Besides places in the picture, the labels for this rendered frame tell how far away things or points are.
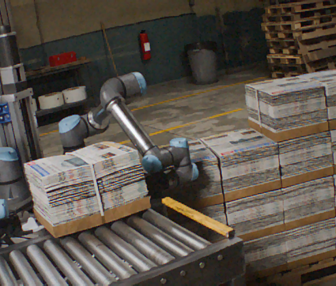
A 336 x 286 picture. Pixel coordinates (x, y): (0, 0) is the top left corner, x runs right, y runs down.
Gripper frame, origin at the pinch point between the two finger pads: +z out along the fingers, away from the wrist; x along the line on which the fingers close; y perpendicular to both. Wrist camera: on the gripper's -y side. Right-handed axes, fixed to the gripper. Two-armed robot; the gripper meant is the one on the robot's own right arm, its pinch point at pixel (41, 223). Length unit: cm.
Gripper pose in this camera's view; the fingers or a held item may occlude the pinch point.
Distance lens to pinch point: 201.5
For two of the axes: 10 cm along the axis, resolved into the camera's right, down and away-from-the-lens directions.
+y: -1.8, -9.6, -2.0
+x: -4.6, -1.0, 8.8
